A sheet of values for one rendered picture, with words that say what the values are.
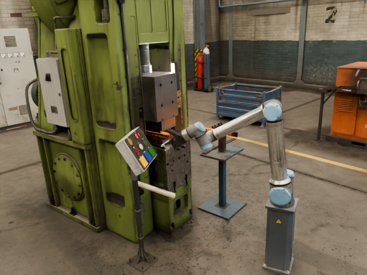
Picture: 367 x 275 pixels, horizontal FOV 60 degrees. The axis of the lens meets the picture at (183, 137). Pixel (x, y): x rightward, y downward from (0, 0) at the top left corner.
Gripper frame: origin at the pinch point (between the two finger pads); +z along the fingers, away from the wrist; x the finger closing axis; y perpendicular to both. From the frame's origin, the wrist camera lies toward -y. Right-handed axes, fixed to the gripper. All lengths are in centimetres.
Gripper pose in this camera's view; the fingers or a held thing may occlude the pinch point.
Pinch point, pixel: (161, 144)
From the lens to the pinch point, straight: 254.3
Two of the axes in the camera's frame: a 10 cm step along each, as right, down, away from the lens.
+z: -8.3, 4.5, 3.4
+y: 5.2, 8.3, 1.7
